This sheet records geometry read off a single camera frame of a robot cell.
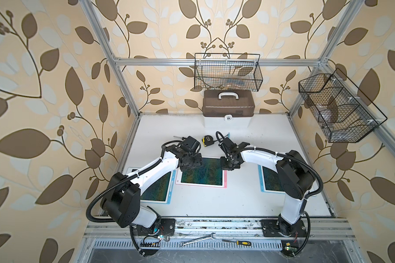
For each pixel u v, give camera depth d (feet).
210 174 3.00
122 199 1.39
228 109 3.58
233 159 2.26
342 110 2.46
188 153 2.04
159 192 2.82
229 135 3.57
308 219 2.29
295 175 1.60
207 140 3.35
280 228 2.16
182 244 2.32
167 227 2.42
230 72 3.22
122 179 1.44
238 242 2.32
